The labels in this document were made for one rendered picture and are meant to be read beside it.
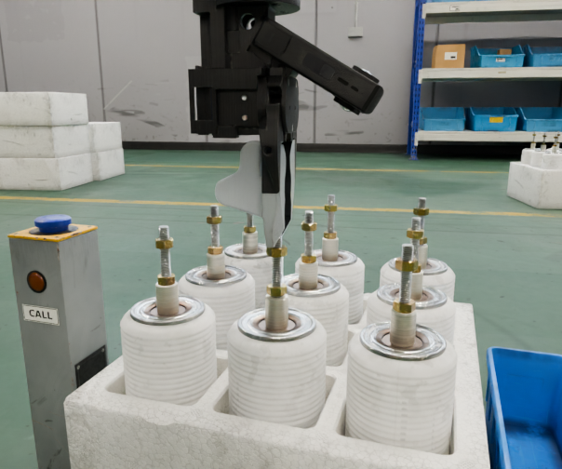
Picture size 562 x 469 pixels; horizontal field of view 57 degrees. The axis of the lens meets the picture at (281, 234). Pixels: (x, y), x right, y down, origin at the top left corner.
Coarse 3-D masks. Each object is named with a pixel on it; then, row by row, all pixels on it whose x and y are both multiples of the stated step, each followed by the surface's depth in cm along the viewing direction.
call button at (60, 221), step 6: (42, 216) 61; (48, 216) 61; (54, 216) 61; (60, 216) 61; (66, 216) 61; (36, 222) 59; (42, 222) 59; (48, 222) 59; (54, 222) 59; (60, 222) 59; (66, 222) 60; (42, 228) 59; (48, 228) 59; (54, 228) 59; (60, 228) 60; (66, 228) 60
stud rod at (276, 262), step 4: (280, 236) 47; (280, 240) 47; (276, 244) 47; (280, 244) 47; (272, 260) 48; (276, 260) 48; (280, 260) 48; (272, 264) 48; (276, 264) 48; (280, 264) 48; (272, 268) 48; (276, 268) 48; (280, 268) 48; (272, 272) 48; (276, 272) 48; (280, 272) 48; (272, 276) 48; (276, 276) 48; (280, 276) 48; (272, 280) 49; (276, 280) 48; (280, 280) 48; (272, 284) 49; (276, 284) 48; (280, 284) 48; (272, 296) 49; (280, 296) 49
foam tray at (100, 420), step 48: (96, 384) 53; (336, 384) 53; (480, 384) 53; (96, 432) 50; (144, 432) 48; (192, 432) 46; (240, 432) 45; (288, 432) 45; (336, 432) 45; (480, 432) 45
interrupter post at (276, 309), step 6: (270, 300) 48; (276, 300) 48; (282, 300) 48; (270, 306) 48; (276, 306) 48; (282, 306) 48; (270, 312) 48; (276, 312) 48; (282, 312) 48; (270, 318) 49; (276, 318) 48; (282, 318) 49; (270, 324) 49; (276, 324) 49; (282, 324) 49
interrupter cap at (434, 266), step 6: (396, 258) 71; (432, 258) 70; (390, 264) 68; (426, 264) 69; (432, 264) 68; (438, 264) 68; (444, 264) 68; (396, 270) 66; (426, 270) 65; (432, 270) 66; (438, 270) 66; (444, 270) 65
